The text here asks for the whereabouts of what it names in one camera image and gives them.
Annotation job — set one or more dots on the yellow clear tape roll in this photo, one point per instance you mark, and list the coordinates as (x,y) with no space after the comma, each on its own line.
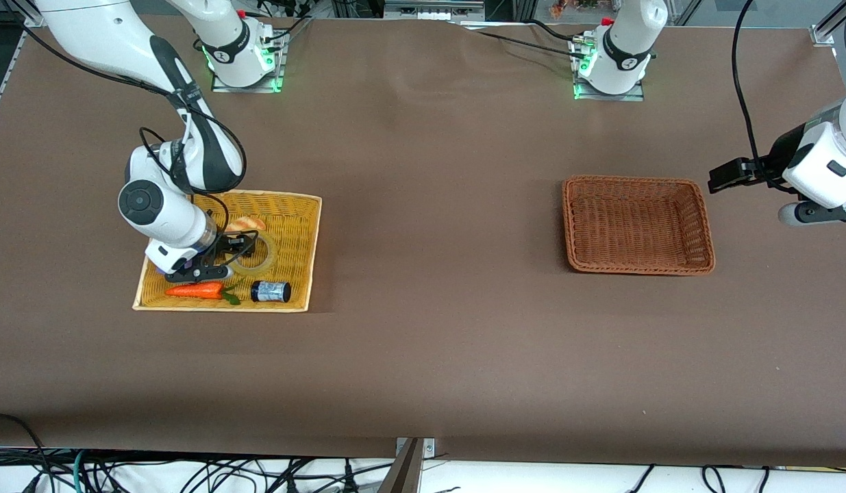
(268,257)

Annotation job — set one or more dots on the grey device box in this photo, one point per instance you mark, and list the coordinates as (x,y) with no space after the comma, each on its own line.
(433,9)

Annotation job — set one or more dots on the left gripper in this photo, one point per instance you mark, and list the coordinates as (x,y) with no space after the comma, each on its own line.
(781,153)

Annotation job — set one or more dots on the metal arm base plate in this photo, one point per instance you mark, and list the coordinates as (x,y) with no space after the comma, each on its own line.
(224,87)
(635,96)

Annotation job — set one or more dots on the small metal table bracket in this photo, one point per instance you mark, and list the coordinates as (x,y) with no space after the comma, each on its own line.
(429,448)

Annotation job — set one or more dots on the small black can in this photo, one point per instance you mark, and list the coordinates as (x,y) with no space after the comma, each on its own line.
(270,292)

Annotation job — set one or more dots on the orange toy carrot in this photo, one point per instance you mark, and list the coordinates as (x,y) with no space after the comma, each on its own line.
(196,290)

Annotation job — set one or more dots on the brown wicker basket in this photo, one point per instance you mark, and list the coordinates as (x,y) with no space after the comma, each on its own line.
(635,226)

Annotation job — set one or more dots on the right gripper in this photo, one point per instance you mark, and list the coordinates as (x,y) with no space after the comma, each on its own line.
(223,244)

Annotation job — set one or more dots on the colourful background items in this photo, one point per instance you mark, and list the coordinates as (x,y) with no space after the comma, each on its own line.
(573,7)

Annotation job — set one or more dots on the dark metal bar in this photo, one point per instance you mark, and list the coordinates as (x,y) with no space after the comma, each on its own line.
(402,476)

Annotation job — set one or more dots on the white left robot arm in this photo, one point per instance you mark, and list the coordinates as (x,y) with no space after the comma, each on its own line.
(625,48)

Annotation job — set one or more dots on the yellow wicker basket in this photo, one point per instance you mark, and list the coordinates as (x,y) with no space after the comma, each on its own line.
(292,226)

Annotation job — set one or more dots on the toy croissant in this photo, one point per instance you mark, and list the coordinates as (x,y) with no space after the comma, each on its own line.
(248,224)

